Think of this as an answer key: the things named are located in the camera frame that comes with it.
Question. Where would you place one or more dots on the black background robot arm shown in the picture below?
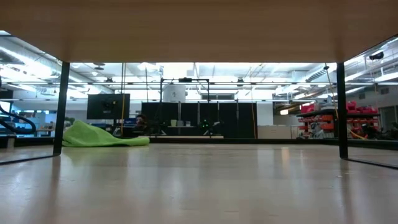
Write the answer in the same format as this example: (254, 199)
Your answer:
(206, 125)

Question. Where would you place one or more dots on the wooden shelf with black legs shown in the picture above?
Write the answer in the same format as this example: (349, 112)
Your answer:
(199, 31)

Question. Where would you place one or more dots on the small green background cup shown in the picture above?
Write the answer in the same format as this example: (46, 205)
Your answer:
(173, 123)

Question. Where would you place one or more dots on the white cylindrical tank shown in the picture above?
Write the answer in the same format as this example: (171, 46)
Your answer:
(174, 93)

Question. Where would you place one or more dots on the person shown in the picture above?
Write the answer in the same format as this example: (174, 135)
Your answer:
(141, 121)

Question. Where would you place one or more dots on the beige cardboard boxes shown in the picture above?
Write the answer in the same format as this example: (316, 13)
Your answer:
(273, 132)

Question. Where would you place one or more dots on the black monitor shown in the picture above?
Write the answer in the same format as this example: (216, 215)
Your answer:
(107, 106)

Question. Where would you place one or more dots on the green microfibre cloth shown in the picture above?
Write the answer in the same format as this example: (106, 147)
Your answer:
(93, 137)

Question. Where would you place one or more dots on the rack with red bins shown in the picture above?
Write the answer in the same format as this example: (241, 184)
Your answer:
(323, 119)

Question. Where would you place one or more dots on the yellow slanted pole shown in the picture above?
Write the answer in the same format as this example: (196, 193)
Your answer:
(331, 90)

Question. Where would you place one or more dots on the black ceiling device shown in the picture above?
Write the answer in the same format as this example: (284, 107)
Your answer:
(376, 56)

